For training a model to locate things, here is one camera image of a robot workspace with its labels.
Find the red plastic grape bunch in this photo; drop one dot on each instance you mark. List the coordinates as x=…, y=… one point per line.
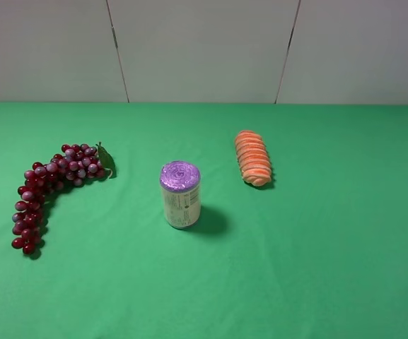
x=71, y=168

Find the purple trash bag roll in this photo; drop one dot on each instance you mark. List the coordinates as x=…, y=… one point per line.
x=180, y=186

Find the orange twisted bread loaf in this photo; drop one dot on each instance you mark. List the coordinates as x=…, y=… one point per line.
x=253, y=159

